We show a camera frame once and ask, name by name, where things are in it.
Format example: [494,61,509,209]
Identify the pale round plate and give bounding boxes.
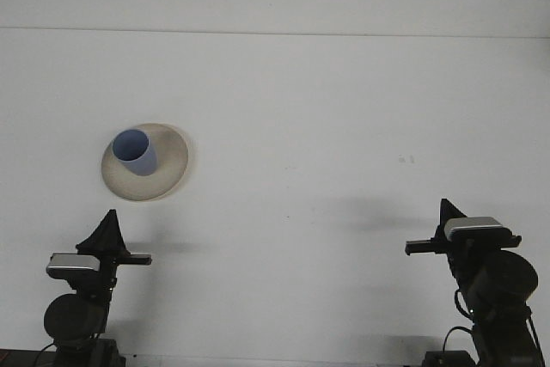
[101,122,190,203]

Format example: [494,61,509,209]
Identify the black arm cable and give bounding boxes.
[443,326,474,356]
[35,342,58,367]

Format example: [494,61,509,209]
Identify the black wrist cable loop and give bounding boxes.
[453,291,474,321]

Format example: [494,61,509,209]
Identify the pale grey camera box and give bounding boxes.
[46,254,101,280]
[444,216,504,242]

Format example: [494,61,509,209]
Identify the pale blue cup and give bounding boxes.
[112,128,160,178]

